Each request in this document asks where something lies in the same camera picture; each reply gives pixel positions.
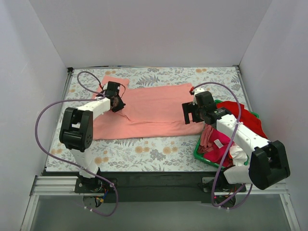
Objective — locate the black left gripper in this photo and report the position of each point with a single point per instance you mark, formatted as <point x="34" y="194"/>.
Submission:
<point x="119" y="105"/>

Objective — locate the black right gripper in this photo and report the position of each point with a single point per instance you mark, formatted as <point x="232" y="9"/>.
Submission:
<point x="190" y="111"/>

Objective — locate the salmon pink t shirt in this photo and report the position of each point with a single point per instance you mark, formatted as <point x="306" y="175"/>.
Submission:
<point x="148" y="112"/>

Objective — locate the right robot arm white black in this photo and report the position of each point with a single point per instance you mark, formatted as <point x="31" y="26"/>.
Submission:
<point x="267" y="160"/>

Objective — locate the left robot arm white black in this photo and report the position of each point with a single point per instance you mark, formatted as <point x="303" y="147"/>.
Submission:
<point x="76" y="131"/>

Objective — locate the dusty pink t shirt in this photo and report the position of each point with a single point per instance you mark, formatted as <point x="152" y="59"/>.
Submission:
<point x="207" y="144"/>

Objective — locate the green plastic basket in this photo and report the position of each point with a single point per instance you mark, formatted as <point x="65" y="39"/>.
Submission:
<point x="227" y="162"/>

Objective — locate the floral patterned table mat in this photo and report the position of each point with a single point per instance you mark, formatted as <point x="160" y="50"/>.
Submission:
<point x="154" y="154"/>

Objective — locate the magenta t shirt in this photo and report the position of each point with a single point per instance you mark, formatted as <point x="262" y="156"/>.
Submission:
<point x="216" y="156"/>

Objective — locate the red t shirt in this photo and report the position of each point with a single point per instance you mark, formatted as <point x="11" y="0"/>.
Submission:
<point x="248" y="119"/>

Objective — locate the white t shirt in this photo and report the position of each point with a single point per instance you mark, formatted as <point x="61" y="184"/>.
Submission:
<point x="237" y="155"/>

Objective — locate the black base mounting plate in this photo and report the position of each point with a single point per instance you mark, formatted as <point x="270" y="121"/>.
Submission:
<point x="161" y="186"/>

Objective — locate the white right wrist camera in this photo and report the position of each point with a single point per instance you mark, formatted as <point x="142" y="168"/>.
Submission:
<point x="195" y="91"/>

